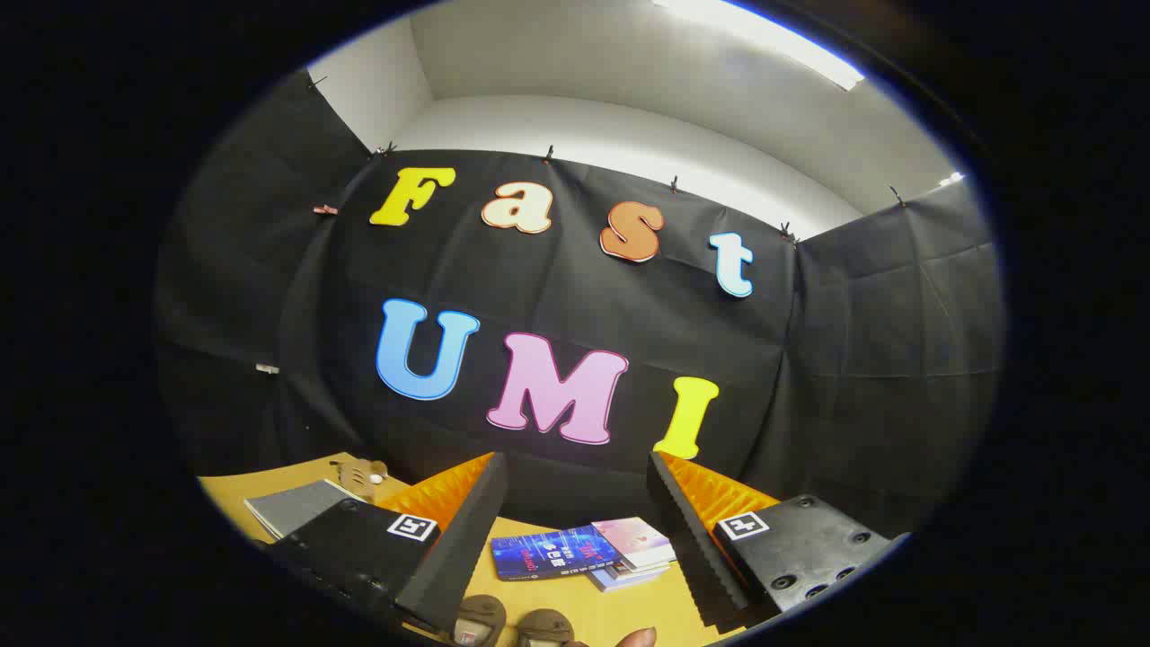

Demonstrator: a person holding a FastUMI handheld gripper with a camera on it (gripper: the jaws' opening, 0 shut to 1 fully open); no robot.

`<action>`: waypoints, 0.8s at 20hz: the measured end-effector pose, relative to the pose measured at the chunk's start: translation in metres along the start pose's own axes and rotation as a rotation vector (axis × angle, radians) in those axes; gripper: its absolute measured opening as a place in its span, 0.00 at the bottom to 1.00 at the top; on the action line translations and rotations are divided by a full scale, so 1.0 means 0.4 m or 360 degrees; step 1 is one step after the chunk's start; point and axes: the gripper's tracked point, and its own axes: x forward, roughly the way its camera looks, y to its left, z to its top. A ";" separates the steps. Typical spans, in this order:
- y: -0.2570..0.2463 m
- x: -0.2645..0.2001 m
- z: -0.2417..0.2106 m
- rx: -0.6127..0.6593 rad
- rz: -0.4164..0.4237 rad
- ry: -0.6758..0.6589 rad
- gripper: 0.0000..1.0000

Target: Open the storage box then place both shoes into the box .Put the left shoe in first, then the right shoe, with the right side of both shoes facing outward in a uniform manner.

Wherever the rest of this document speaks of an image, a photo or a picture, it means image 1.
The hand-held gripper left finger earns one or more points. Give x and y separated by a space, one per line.
449 557

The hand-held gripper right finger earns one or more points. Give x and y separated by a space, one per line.
696 557

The brown slipper shoe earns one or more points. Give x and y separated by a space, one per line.
479 620
544 627

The cream fabric storage box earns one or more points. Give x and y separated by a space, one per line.
296 508

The pink book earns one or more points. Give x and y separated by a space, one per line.
636 539

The grey book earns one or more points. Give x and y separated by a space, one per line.
629 577

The blue book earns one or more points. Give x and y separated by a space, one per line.
552 551

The brown striped plush toy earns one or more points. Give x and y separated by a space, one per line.
359 472

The black backdrop cloth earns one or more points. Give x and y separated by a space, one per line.
557 296

